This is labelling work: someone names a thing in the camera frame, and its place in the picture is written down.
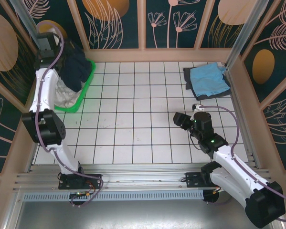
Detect navy blue t-shirt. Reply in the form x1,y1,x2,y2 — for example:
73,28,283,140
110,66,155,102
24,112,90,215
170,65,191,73
59,40,93,93

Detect grey folded t-shirt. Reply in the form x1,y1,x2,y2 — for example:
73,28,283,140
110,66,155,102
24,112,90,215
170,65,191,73
183,66,232,99

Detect light blue folded t-shirt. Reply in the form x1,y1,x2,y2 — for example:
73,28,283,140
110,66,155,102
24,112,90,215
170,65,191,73
189,63,231,101

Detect white crumpled t-shirt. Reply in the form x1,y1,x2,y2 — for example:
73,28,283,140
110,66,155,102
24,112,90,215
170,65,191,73
53,77,84,108

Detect green plastic basket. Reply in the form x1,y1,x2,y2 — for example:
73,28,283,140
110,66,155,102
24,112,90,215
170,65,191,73
54,59,97,113

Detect small controller board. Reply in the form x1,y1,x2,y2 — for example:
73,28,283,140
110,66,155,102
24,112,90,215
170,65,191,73
69,191,93,199

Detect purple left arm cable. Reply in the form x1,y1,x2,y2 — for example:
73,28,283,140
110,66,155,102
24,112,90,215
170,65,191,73
36,21,104,208

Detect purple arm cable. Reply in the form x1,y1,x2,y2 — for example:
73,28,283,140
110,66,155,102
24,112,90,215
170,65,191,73
36,21,104,208
200,104,286,224

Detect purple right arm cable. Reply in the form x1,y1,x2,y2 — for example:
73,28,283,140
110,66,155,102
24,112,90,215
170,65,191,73
200,104,286,224

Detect aluminium corner post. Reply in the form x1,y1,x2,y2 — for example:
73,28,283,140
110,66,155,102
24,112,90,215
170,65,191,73
225,0,270,70
13,0,43,50

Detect aluminium side rail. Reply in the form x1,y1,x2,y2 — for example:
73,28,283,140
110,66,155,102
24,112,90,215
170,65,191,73
228,68,258,168

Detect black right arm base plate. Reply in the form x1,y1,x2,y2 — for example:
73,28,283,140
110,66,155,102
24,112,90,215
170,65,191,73
185,171,214,189

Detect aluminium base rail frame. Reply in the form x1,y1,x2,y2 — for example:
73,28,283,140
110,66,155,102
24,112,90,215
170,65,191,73
12,163,273,192

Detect slotted grey cable duct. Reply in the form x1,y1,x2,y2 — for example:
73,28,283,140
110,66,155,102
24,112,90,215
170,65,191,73
22,189,205,201

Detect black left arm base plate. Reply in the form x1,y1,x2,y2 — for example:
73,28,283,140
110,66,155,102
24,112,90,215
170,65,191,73
58,173,103,190

